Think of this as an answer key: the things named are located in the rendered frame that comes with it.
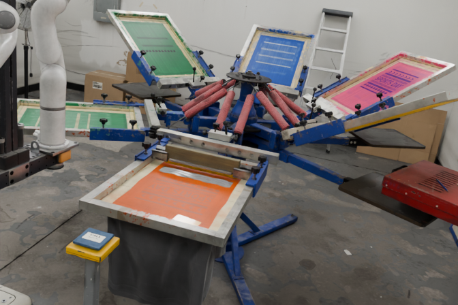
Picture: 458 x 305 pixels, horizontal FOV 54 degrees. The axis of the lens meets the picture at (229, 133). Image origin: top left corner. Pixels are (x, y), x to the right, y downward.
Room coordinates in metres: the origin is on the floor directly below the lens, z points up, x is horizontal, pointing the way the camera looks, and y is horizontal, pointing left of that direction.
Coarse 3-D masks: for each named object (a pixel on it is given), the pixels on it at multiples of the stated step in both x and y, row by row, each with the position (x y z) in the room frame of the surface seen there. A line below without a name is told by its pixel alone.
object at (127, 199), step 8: (160, 168) 2.00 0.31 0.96; (176, 168) 2.03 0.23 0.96; (184, 168) 2.05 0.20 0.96; (144, 176) 1.88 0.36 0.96; (152, 176) 1.90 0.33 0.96; (168, 176) 1.92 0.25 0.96; (176, 176) 1.93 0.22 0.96; (136, 184) 1.79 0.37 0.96; (144, 184) 1.80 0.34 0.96; (128, 192) 1.71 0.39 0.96; (136, 192) 1.72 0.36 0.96; (120, 200) 1.62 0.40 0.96; (128, 200) 1.63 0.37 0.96; (136, 200) 1.64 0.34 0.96; (136, 208) 1.58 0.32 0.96; (144, 208) 1.58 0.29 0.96; (152, 208) 1.59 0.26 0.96; (160, 208) 1.60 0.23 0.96
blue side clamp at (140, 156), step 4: (152, 144) 2.17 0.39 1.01; (156, 144) 2.20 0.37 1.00; (164, 144) 2.22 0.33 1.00; (148, 148) 2.11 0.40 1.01; (152, 148) 2.14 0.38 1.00; (140, 152) 2.03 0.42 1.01; (148, 152) 2.07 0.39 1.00; (136, 156) 1.99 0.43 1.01; (140, 156) 2.01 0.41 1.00; (144, 156) 2.02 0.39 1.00; (148, 156) 2.03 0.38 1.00; (140, 160) 1.98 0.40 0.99; (144, 160) 1.99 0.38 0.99
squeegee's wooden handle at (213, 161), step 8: (168, 144) 2.07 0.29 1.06; (168, 152) 2.06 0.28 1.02; (176, 152) 2.05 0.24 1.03; (184, 152) 2.04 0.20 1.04; (192, 152) 2.03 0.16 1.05; (200, 152) 2.02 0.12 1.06; (208, 152) 2.03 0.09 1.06; (184, 160) 2.04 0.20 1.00; (192, 160) 2.03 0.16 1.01; (200, 160) 2.02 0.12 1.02; (208, 160) 2.01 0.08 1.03; (216, 160) 2.00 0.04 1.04; (224, 160) 1.99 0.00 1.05; (232, 160) 1.99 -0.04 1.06; (240, 160) 2.00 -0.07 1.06; (216, 168) 2.00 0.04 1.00; (224, 168) 1.99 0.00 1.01; (232, 168) 1.98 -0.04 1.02
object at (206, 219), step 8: (216, 176) 2.00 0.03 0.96; (224, 176) 2.01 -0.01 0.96; (200, 184) 1.88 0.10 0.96; (208, 184) 1.89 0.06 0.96; (216, 184) 1.91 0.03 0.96; (232, 184) 1.93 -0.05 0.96; (224, 192) 1.84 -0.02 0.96; (216, 200) 1.74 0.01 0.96; (224, 200) 1.76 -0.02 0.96; (168, 208) 1.61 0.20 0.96; (208, 208) 1.66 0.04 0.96; (216, 208) 1.67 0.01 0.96; (168, 216) 1.55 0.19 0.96; (192, 216) 1.57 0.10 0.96; (200, 216) 1.58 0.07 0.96; (208, 216) 1.59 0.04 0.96; (200, 224) 1.52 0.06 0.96; (208, 224) 1.53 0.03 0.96
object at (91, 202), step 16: (112, 176) 1.76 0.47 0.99; (128, 176) 1.83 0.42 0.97; (96, 192) 1.60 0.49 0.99; (80, 208) 1.52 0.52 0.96; (96, 208) 1.50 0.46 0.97; (112, 208) 1.49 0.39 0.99; (128, 208) 1.50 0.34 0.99; (240, 208) 1.63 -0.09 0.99; (144, 224) 1.45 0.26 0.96; (160, 224) 1.44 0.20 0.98; (176, 224) 1.44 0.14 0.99; (224, 224) 1.49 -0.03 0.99; (208, 240) 1.40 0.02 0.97; (224, 240) 1.39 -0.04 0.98
